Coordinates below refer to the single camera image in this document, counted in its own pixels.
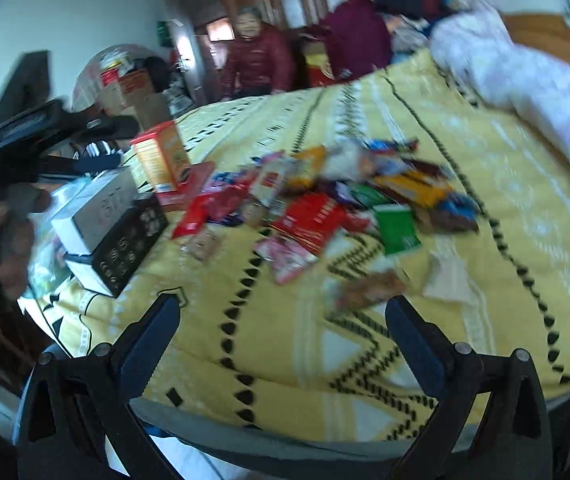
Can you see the black bag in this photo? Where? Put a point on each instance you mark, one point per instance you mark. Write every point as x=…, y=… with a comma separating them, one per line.
x=157, y=72

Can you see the wooden door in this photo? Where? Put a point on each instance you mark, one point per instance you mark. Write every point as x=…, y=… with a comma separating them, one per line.
x=190, y=60

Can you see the pile of clothes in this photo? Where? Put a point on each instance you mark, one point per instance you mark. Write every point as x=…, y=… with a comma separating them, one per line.
x=410, y=35

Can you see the clear plastic bag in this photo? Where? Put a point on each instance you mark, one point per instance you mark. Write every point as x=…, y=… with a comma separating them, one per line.
x=52, y=260

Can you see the person in purple jacket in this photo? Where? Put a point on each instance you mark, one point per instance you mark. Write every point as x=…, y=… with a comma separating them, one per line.
x=357, y=40

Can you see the white printed plastic bag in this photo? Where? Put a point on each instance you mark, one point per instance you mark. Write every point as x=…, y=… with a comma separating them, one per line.
x=177, y=97

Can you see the orange and red box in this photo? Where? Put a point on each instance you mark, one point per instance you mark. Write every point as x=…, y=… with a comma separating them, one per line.
x=162, y=157

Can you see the pink flat box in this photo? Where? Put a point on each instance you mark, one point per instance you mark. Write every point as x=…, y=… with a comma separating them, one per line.
x=190, y=187

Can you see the yellow patterned blanket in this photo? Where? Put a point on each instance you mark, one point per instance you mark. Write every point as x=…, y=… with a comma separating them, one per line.
x=465, y=310

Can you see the pile of snack packets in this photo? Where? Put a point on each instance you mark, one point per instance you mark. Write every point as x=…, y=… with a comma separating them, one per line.
x=315, y=215

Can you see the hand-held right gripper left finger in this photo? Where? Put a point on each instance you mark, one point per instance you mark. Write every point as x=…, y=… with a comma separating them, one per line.
x=147, y=350

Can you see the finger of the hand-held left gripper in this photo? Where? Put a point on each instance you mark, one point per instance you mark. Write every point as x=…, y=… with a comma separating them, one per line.
x=100, y=127
x=90, y=164

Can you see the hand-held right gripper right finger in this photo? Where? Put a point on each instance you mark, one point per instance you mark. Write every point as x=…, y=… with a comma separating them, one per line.
x=415, y=340

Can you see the white flat box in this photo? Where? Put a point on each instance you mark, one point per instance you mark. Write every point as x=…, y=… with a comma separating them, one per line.
x=85, y=272

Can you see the black box with round pictures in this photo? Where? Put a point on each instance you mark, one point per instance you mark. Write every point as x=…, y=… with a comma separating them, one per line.
x=130, y=245

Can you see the silver box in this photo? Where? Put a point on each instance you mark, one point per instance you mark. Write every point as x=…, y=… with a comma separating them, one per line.
x=95, y=210

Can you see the red and gold gift box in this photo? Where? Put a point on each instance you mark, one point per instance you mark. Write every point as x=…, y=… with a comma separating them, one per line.
x=320, y=67

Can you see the wooden headboard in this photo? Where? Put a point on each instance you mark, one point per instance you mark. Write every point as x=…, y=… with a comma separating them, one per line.
x=545, y=35

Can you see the green wall sign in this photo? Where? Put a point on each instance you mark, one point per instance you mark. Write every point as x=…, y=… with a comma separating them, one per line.
x=163, y=32

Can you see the white and pink duvet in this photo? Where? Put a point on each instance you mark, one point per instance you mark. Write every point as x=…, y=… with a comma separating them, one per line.
x=530, y=80

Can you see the cardboard box red lettering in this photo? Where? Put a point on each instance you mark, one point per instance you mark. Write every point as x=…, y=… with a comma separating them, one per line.
x=127, y=87

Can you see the person's left hand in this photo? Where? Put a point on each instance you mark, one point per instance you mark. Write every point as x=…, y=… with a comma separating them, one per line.
x=15, y=260

